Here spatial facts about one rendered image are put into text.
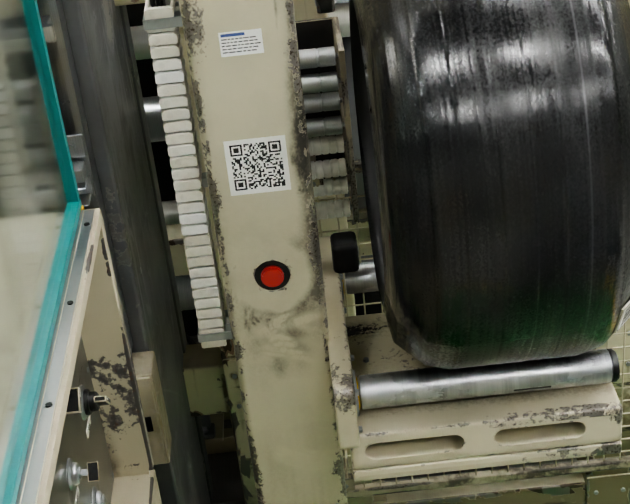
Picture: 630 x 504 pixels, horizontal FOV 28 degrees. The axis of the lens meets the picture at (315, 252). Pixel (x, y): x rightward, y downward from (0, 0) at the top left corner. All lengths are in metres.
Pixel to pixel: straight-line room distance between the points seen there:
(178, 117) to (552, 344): 0.52
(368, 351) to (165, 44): 0.64
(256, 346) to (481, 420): 0.31
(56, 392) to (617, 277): 0.66
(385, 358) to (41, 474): 0.93
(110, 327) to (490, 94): 0.50
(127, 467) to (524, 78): 0.67
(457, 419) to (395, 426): 0.08
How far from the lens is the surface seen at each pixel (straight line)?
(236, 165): 1.54
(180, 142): 1.54
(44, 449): 1.06
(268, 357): 1.69
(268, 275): 1.61
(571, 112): 1.37
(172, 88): 1.51
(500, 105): 1.36
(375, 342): 1.91
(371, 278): 1.87
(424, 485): 2.39
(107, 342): 1.47
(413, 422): 1.66
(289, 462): 1.80
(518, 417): 1.67
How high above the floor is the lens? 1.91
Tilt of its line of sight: 31 degrees down
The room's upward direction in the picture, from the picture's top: 6 degrees counter-clockwise
